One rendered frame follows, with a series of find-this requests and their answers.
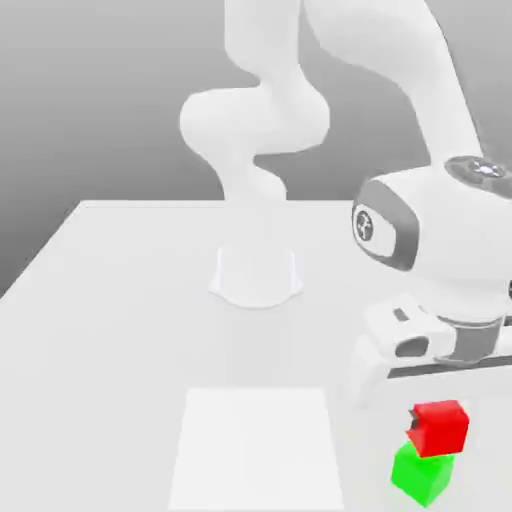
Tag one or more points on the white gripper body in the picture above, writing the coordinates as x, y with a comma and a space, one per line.
374, 360

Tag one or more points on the small red cube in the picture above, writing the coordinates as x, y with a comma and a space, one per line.
442, 430

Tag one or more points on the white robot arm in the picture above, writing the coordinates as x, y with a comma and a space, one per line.
276, 116

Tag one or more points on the small green cube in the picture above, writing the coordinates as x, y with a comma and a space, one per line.
420, 478

